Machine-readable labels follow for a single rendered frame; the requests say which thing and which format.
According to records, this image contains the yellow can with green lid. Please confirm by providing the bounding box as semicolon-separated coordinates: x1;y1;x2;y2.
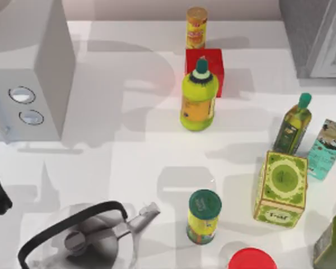
185;189;223;245

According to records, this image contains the dark green oil bottle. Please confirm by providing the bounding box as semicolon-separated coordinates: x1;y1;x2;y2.
273;92;312;155

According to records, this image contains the microwave knob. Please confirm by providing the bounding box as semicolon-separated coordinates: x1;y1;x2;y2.
8;86;36;104
18;109;45;126

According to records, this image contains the green ornate tin box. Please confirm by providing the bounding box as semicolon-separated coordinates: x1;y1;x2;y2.
253;150;309;230

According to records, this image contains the teal and white carton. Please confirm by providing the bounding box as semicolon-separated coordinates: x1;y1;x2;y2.
307;118;336;180

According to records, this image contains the red box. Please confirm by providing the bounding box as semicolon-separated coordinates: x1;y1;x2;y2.
185;48;224;98

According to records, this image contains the silver kettle with black handle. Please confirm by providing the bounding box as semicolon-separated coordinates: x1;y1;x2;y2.
17;201;161;269

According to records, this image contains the dark green box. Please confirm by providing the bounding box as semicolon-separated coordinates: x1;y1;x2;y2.
313;214;336;269

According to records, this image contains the yellow can with gold lid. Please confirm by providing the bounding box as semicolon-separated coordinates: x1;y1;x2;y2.
185;7;208;50

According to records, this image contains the pale microwave oven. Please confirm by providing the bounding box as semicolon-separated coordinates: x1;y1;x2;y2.
0;0;76;145

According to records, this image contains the yellow-green bottle with green cap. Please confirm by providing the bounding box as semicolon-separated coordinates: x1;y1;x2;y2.
180;57;220;132

